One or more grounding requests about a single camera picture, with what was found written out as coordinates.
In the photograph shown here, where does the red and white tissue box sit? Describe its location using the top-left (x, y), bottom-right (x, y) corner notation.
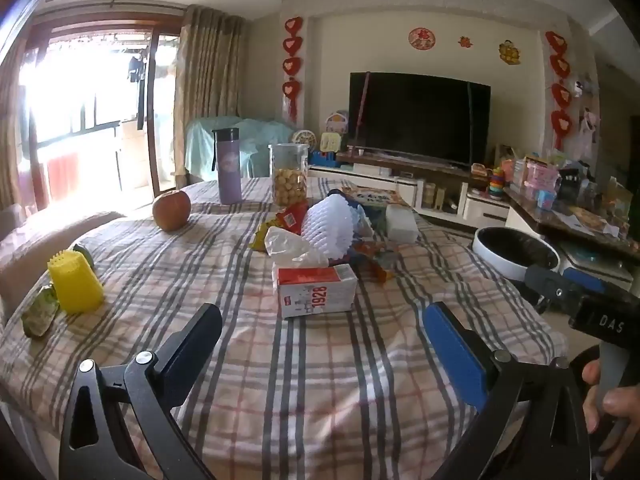
top-left (271, 262), bottom-right (359, 320)

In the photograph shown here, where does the red snack wrapper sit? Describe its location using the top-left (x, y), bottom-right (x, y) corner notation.
top-left (275, 200), bottom-right (311, 236)

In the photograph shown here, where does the orange snack wrapper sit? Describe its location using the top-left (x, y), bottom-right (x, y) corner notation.
top-left (350, 240), bottom-right (396, 283)

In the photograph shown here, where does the yellow snack wrapper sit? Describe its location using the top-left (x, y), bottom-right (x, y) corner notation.
top-left (250, 220), bottom-right (281, 252)

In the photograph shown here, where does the beige patterned curtain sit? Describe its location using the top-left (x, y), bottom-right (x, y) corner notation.
top-left (172, 4), bottom-right (246, 181)

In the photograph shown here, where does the white foam fruit net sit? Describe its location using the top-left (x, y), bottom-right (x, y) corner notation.
top-left (300, 195), bottom-right (361, 261)

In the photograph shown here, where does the pink plastic box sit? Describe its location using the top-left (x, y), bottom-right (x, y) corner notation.
top-left (525, 162), bottom-right (558, 196)

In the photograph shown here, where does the pink sofa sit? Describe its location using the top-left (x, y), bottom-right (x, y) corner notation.
top-left (0, 210), bottom-right (126, 311)

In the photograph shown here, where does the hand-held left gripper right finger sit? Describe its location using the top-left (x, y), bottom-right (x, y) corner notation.
top-left (422, 301), bottom-right (593, 480)

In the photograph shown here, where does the white television stand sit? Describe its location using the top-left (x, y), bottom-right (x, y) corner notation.
top-left (307, 152), bottom-right (511, 226)

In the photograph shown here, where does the red heart wall hanging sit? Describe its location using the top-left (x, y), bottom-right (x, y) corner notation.
top-left (545, 31), bottom-right (573, 151)
top-left (282, 16), bottom-right (304, 123)

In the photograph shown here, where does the black desk organiser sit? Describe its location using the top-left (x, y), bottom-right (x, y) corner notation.
top-left (557, 167), bottom-right (581, 196)

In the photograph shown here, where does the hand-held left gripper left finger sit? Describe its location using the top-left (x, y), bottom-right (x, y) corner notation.
top-left (59, 302), bottom-right (223, 480)

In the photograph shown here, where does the plaid tablecloth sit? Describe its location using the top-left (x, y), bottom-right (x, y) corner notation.
top-left (0, 176), bottom-right (568, 480)

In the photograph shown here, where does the wooden shelf toy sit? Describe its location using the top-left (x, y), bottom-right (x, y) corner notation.
top-left (424, 184), bottom-right (447, 211)

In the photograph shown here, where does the person's right hand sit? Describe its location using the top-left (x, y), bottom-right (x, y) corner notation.
top-left (582, 360), bottom-right (640, 436)

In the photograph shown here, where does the clear cookie jar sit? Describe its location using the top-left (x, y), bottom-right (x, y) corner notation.
top-left (268, 143), bottom-right (310, 207)

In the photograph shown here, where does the brown side curtain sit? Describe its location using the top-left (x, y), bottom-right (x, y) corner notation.
top-left (0, 35), bottom-right (41, 211)

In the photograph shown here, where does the red apple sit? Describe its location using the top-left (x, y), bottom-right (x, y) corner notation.
top-left (152, 189), bottom-right (192, 232)

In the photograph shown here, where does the white and black trash bin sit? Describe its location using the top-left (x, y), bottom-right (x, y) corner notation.
top-left (472, 226), bottom-right (563, 313)

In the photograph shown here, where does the marble top coffee table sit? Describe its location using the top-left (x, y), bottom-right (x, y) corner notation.
top-left (502, 185), bottom-right (640, 291)

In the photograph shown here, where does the sliding glass balcony door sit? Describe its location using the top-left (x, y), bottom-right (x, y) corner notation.
top-left (30, 25), bottom-right (181, 201)

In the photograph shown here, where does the orange flat box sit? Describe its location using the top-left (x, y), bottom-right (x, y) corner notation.
top-left (570, 205), bottom-right (621, 236)

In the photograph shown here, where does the black flat television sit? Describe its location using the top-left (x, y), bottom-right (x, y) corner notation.
top-left (348, 72), bottom-right (492, 166)

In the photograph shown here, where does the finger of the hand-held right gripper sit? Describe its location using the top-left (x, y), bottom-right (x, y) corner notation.
top-left (524, 265), bottom-right (583, 313)
top-left (562, 266), bottom-right (608, 295)

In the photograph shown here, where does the purple water bottle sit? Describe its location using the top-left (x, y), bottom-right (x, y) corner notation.
top-left (211, 127), bottom-right (243, 206)

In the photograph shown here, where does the colourful flat game box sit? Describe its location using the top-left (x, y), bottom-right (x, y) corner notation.
top-left (341, 186), bottom-right (411, 211)

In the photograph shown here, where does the pale green box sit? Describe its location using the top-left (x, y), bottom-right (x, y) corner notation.
top-left (385, 206), bottom-right (420, 244)

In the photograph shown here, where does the yellow ribbed plastic cup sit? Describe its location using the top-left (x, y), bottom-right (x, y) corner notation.
top-left (47, 249), bottom-right (106, 315)

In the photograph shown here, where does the small white desk fan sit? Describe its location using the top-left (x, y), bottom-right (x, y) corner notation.
top-left (291, 130), bottom-right (317, 161)

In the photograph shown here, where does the round red wall sticker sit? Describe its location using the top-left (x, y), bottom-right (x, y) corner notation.
top-left (408, 27), bottom-right (436, 51)

